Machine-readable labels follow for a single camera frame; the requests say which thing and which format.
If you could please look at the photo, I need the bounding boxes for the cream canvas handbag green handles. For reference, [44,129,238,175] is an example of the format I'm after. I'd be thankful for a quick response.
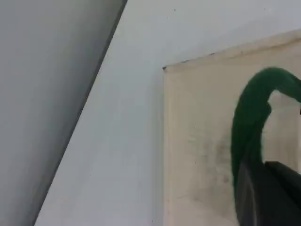
[162,28,301,226]

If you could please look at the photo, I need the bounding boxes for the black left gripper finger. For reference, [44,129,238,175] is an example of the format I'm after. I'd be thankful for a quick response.
[236,161,301,226]

